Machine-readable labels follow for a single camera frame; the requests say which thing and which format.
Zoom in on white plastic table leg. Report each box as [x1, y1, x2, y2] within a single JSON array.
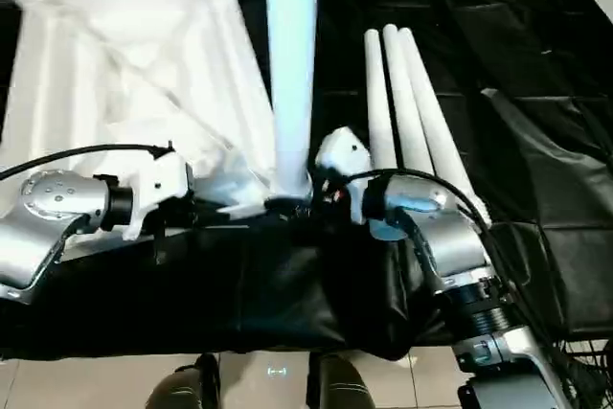
[[397, 28, 491, 230], [363, 31, 398, 172], [381, 24, 442, 180], [261, 0, 321, 201]]

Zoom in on white plastic table top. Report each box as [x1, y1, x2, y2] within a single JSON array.
[[0, 0, 313, 259]]

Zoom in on black plastic mat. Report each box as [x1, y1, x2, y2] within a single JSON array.
[[0, 0, 613, 362]]

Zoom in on person's black shoes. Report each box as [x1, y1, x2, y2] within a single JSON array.
[[144, 353, 223, 409], [306, 352, 376, 409]]

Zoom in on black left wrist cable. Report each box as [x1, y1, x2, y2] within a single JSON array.
[[0, 144, 173, 185]]

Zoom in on black coiled cable bundle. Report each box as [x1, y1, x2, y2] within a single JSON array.
[[560, 332, 613, 409]]

